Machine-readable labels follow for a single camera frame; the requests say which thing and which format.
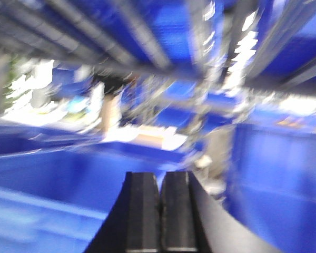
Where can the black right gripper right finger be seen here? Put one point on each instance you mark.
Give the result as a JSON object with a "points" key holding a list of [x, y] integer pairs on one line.
{"points": [[193, 221]]}

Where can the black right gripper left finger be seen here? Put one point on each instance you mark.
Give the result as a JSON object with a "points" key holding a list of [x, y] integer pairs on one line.
{"points": [[133, 224]]}

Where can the light blue plastic bin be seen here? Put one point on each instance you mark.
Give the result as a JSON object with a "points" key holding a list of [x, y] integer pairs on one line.
{"points": [[57, 187]]}

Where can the dark blue neighbouring bin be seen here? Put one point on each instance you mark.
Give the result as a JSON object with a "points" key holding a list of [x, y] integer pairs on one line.
{"points": [[271, 185]]}

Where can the overhead roller shelf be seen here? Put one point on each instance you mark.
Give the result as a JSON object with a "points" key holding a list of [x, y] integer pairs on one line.
{"points": [[191, 40]]}

